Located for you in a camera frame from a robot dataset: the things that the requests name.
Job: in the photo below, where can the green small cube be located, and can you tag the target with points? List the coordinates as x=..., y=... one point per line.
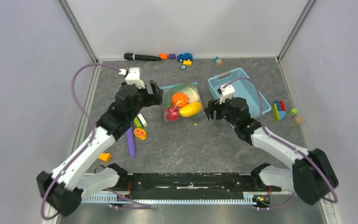
x=293, y=112

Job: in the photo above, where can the green white toy block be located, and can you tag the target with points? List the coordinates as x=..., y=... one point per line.
x=140, y=121

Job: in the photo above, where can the orange toy block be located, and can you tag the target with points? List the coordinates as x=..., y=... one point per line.
x=163, y=56

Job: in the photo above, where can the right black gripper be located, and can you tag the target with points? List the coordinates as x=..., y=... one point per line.
x=216, y=106

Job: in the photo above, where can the light blue plastic basket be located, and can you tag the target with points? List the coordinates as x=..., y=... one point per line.
x=243, y=89

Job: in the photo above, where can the green toy cabbage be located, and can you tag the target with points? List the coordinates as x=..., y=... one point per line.
x=191, y=92

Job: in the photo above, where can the orange wedge block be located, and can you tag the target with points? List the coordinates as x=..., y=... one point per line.
x=105, y=157

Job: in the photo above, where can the clear zip top bag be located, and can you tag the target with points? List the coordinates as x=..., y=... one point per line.
x=194, y=84

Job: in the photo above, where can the multicolour block stack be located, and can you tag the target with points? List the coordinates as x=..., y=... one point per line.
x=279, y=110

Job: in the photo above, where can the purple toy cylinder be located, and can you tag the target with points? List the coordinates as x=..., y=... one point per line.
x=131, y=142

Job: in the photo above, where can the wooden small cube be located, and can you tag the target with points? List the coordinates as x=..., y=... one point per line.
x=297, y=120

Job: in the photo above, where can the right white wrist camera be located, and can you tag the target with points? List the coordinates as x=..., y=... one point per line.
x=227, y=93

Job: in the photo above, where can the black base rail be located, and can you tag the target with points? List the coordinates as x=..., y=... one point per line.
x=183, y=186

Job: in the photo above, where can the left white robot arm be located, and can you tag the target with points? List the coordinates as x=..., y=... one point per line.
x=65, y=186

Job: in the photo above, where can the yellow toy mango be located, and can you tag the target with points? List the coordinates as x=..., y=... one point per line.
x=190, y=109

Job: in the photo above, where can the white cable duct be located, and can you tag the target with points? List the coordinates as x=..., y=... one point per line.
x=108, y=197

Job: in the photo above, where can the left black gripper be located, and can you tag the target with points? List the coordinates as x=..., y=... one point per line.
x=156, y=98

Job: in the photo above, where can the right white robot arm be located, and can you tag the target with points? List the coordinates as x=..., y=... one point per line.
x=311, y=175

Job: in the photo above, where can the yellow toy block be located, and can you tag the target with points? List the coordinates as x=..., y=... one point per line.
x=187, y=63

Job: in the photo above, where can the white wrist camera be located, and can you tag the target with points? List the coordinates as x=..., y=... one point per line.
x=132, y=77
x=227, y=93

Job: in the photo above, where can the orange yellow small toy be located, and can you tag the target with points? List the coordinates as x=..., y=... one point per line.
x=140, y=133

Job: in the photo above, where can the blue toy car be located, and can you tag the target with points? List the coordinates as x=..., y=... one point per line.
x=184, y=57

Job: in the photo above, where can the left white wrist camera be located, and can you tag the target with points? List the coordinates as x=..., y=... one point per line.
x=132, y=77

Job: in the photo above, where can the black microphone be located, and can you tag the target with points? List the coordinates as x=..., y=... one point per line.
x=132, y=57

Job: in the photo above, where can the orange toy fruit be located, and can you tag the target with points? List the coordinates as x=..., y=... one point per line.
x=179, y=99

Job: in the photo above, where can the teal and wood cubes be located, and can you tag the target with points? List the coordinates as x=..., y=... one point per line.
x=218, y=62

